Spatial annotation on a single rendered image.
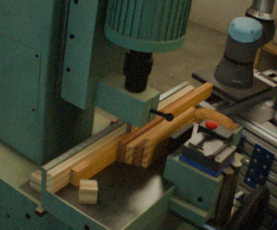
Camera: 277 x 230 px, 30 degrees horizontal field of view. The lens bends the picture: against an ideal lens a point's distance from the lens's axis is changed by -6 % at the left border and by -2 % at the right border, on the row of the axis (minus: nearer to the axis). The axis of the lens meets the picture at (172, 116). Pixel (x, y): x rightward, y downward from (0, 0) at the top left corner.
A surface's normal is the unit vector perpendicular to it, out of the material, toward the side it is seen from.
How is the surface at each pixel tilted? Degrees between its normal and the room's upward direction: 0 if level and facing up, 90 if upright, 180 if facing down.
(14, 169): 0
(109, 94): 90
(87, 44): 90
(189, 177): 90
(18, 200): 90
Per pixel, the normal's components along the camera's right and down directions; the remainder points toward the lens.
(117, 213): 0.18, -0.85
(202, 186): -0.52, 0.35
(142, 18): -0.10, 0.48
